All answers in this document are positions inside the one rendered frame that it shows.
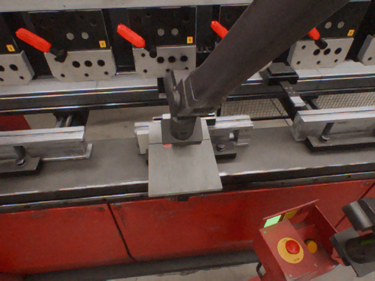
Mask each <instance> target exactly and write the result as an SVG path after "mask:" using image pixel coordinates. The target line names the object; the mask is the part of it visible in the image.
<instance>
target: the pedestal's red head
mask: <svg viewBox="0 0 375 281"><path fill-rule="evenodd" d="M318 202H319V199H317V200H314V201H311V202H308V203H305V204H303V205H300V206H296V207H294V208H291V209H288V210H285V211H283V212H279V213H277V214H274V215H271V216H268V217H265V218H263V219H262V222H261V225H260V227H259V228H258V231H257V233H256V235H255V237H254V240H253V242H252V246H253V248H254V250H255V252H256V254H257V256H258V257H259V259H260V261H261V263H262V265H263V267H264V269H265V271H266V273H267V274H268V276H269V278H270V280H271V281H310V280H312V279H314V278H317V277H319V276H321V275H323V274H325V273H328V272H330V271H332V270H333V269H334V268H335V267H336V266H338V265H339V264H340V263H339V262H338V261H336V260H335V259H333V258H332V257H331V255H332V254H333V248H334V247H333V245H332V243H331V242H330V240H329V238H330V237H331V236H332V235H334V234H336V233H338V232H337V231H336V230H335V228H334V227H333V226H332V224H331V223H330V222H329V221H328V219H327V218H326V217H325V216H324V215H323V213H322V212H321V211H320V210H319V209H318V207H317V206H316V204H317V203H318ZM311 203H315V205H314V206H313V208H312V209H311V210H310V211H309V213H308V214H307V216H306V217H305V219H304V220H303V221H300V222H298V223H295V224H293V225H292V224H291V223H290V222H289V220H288V219H286V220H283V221H281V219H282V217H283V215H284V214H285V213H287V212H289V211H291V210H294V209H298V211H297V213H296V215H295V216H297V214H298V213H299V211H300V210H301V208H302V207H304V206H306V205H308V204H311ZM277 215H278V216H279V215H281V217H280V219H279V220H278V222H277V223H275V224H272V225H270V226H266V227H263V226H264V224H265V222H266V220H268V219H270V218H271V217H274V216H277ZM283 238H291V239H294V240H296V241H297V242H298V243H299V244H300V245H301V247H302V249H303V252H304V256H303V259H302V260H301V261H300V262H298V263H289V262H287V261H286V260H284V259H283V258H282V257H281V256H280V254H279V252H278V248H277V246H278V242H279V241H280V240H281V239H283ZM308 238H311V239H313V240H314V241H315V242H316V244H317V250H316V252H315V253H311V252H310V250H309V249H308V248H307V246H306V245H305V243H304V241H305V240H306V239H308Z"/></svg>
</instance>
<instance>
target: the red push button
mask: <svg viewBox="0 0 375 281"><path fill-rule="evenodd" d="M285 247H286V250H287V252H288V253H290V254H298V253H299V252H300V246H299V244H298V243H297V242H296V241H295V240H288V241H287V242H286V244H285Z"/></svg>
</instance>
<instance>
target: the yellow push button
mask: <svg viewBox="0 0 375 281"><path fill-rule="evenodd" d="M305 245H306V246H307V248H308V249H309V250H310V252H311V253H315V252H316V250H317V244H316V242H314V241H312V240H308V241H306V242H305Z"/></svg>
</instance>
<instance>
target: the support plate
mask: <svg viewBox="0 0 375 281"><path fill-rule="evenodd" d="M201 126H202V130H203V139H210V136H209V132H208V127H207V124H206V120H201ZM148 143H162V135H161V123H150V124H149V127H148ZM222 189H223V188H222V183H221V180H220V176H219V172H218V168H217V163H216V160H215V156H214V152H213V147H212V144H211V140H203V141H202V143H201V145H186V146H175V145H174V144H173V143H172V146H171V147H167V148H164V147H163V144H149V145H148V196H149V197H155V196H167V195H179V194H186V193H197V192H209V191H221V190H222Z"/></svg>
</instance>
